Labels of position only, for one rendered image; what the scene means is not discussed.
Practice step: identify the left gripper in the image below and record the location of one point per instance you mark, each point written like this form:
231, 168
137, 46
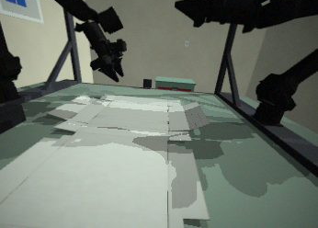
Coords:
198, 9

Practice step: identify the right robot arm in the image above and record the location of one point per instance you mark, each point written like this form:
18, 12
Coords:
10, 66

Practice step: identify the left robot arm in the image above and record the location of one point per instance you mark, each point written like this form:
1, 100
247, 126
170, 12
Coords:
276, 89

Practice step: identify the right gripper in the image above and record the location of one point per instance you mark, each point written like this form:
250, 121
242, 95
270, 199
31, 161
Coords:
109, 62

